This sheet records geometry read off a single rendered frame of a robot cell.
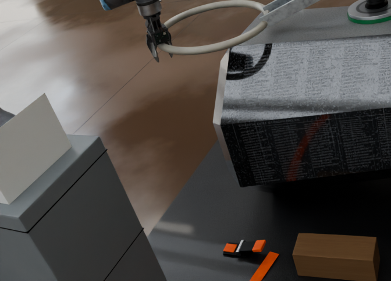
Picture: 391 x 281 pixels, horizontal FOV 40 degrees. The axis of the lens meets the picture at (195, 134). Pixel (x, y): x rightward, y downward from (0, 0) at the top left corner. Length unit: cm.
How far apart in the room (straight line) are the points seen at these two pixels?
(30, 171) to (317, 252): 110
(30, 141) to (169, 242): 107
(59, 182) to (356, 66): 109
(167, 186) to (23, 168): 136
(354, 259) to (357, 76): 66
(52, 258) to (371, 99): 118
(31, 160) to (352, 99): 110
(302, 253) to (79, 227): 86
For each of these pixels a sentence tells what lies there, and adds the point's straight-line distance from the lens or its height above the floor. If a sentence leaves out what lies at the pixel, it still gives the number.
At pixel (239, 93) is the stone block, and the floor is 66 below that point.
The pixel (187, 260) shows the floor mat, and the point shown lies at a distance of 243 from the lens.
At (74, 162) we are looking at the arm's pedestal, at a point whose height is 85.
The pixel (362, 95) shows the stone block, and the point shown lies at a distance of 196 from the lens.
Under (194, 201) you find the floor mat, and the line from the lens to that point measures 273.
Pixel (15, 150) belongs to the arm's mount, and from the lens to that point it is 166.
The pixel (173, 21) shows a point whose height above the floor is 90.
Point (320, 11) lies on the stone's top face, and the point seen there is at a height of 80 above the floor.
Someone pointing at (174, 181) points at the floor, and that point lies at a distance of 293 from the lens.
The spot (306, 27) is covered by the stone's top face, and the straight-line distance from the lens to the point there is 219.
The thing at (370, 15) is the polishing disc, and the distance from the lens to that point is 211.
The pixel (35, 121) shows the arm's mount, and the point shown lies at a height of 100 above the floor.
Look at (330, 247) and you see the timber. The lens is 213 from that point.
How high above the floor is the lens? 165
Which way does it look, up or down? 30 degrees down
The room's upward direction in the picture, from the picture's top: 20 degrees counter-clockwise
